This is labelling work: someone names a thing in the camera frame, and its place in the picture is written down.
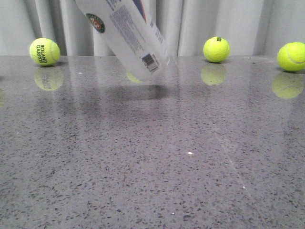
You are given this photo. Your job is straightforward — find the white tennis ball can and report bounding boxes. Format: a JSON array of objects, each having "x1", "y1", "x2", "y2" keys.
[{"x1": 76, "y1": 0, "x2": 170, "y2": 81}]

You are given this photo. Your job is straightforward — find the Wilson tennis ball behind can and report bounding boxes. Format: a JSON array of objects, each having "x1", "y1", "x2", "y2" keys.
[{"x1": 203, "y1": 36, "x2": 230, "y2": 62}]

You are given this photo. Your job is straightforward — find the Roland Garros tennis ball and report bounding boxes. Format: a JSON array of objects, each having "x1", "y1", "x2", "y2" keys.
[{"x1": 29, "y1": 38, "x2": 61, "y2": 66}]

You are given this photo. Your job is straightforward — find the far right tennis ball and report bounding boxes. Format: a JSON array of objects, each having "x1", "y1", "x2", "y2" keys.
[{"x1": 277, "y1": 42, "x2": 305, "y2": 72}]

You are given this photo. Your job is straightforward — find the grey pleated curtain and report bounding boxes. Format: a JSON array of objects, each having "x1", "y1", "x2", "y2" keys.
[{"x1": 0, "y1": 0, "x2": 305, "y2": 56}]

